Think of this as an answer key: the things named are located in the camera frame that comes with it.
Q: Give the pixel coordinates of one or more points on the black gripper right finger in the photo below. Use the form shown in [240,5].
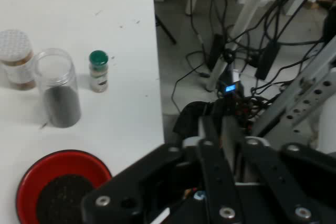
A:
[302,182]

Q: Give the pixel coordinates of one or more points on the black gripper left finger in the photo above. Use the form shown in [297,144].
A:
[136,182]

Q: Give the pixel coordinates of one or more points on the clear jar with black granules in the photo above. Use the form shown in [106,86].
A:
[63,103]

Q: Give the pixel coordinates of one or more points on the white rounded cylinder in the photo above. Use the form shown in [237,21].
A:
[328,124]

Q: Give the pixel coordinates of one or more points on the black cloth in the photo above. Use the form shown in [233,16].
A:
[189,119]

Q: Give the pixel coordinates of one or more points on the red bowl with black granules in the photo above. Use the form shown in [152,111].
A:
[29,190]

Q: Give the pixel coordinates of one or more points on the spice bottle with green cap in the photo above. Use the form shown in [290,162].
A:
[98,77]

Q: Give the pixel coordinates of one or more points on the device with blue display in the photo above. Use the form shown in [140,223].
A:
[230,88]

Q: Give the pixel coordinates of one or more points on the black power strip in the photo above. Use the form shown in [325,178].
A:
[266,61]
[216,51]

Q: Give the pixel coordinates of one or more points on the black tripod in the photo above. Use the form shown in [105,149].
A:
[166,31]

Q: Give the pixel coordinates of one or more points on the nut jar with white lid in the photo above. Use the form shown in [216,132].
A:
[15,58]

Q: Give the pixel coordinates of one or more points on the perforated aluminium frame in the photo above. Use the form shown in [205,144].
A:
[302,98]

